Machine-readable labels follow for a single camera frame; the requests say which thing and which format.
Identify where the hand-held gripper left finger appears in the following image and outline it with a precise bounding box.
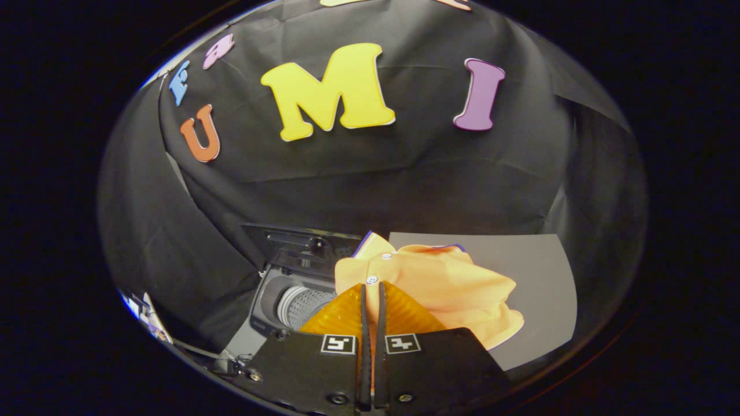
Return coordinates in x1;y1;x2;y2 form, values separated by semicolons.
246;282;371;414

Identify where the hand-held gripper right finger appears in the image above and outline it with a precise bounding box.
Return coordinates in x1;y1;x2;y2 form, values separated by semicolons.
373;281;512;414

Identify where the grey washing machine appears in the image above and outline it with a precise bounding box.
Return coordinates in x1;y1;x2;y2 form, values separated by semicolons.
223;267;339;370

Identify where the orange polo shirt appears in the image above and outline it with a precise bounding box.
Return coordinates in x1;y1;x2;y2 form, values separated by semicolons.
334;231;525;351

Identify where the dark washing machine lid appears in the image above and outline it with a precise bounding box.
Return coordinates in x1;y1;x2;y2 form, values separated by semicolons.
243;224;365;279

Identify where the beige cabinet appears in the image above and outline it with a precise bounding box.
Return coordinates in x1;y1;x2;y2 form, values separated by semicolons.
388;232;578;372

